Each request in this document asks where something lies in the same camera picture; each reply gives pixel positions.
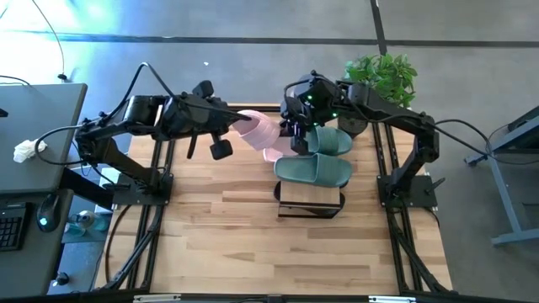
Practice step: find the grey metal table frame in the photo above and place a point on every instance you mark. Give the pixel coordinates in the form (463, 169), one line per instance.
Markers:
(508, 202)

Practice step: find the black desk support bar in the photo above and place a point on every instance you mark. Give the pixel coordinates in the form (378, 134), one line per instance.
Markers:
(84, 187)

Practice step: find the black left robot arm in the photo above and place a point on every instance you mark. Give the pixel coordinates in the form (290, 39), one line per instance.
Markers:
(113, 160)

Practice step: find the black plant pot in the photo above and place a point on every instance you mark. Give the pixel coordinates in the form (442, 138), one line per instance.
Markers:
(353, 126)

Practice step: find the green foam slide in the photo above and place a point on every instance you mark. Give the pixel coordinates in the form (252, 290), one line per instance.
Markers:
(311, 170)
(332, 141)

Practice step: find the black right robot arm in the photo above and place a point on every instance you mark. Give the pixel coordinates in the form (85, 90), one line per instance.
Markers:
(404, 120)

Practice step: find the black computer keyboard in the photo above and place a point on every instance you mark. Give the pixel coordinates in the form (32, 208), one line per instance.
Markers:
(10, 227)

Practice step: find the crumpled white tissue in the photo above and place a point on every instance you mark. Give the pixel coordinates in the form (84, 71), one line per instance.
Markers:
(29, 150)

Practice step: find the green leafy plant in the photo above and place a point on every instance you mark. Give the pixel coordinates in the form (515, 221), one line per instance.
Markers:
(391, 78)

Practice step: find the teal water bottle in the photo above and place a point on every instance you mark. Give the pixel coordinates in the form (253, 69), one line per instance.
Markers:
(86, 219)

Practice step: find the black aluminium table frame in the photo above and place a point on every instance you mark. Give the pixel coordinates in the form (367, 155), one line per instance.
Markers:
(396, 227)

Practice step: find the small black desk caster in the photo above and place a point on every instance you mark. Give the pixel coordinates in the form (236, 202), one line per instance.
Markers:
(62, 279)

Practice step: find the black foam slide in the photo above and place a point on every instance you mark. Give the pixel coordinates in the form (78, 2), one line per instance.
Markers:
(277, 191)

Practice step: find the pink foam slide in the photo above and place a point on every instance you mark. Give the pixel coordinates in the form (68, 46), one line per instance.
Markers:
(275, 153)
(261, 132)

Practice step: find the black computer mouse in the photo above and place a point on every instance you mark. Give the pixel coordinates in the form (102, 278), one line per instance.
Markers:
(47, 210)

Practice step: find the small black desk object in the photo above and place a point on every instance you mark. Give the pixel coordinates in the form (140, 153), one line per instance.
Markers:
(3, 113)

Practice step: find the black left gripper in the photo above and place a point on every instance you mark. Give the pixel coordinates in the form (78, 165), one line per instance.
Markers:
(198, 118)

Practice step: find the grey office desk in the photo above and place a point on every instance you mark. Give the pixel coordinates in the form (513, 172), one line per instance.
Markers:
(42, 118)
(25, 269)

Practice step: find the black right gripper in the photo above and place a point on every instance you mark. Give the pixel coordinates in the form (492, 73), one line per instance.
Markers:
(313, 101)

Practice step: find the silver metal bracket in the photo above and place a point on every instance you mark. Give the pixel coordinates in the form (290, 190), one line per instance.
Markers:
(156, 298)
(391, 299)

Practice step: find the white power box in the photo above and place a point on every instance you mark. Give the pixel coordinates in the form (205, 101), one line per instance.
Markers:
(107, 174)

